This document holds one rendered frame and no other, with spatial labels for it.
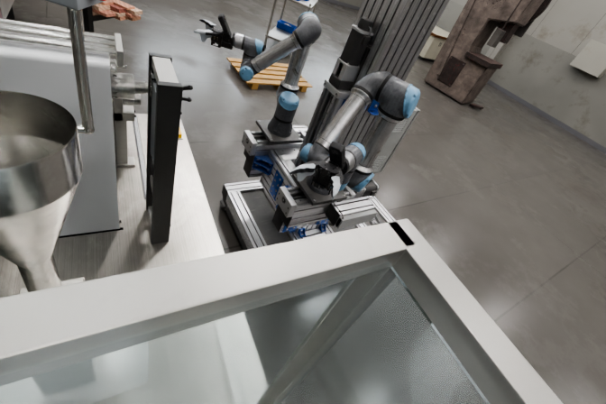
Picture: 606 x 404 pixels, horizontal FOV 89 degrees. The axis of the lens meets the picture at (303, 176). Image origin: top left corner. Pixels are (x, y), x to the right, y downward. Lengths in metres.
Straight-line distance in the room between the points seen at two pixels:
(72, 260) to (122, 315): 0.89
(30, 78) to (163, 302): 0.68
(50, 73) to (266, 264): 0.68
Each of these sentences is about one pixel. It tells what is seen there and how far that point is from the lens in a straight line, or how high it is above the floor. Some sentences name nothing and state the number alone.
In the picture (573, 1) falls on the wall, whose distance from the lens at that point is 11.66.
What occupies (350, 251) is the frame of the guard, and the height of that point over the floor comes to 1.60.
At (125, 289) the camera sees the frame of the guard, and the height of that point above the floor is 1.60.
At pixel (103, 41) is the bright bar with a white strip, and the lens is 0.85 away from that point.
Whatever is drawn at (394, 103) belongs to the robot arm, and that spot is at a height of 1.39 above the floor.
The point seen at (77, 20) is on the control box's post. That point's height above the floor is 1.59.
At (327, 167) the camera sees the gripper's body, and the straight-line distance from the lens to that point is 0.97.
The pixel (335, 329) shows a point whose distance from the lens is 0.22.
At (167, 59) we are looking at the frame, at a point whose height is 1.44.
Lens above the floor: 1.77
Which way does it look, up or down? 36 degrees down
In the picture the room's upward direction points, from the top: 23 degrees clockwise
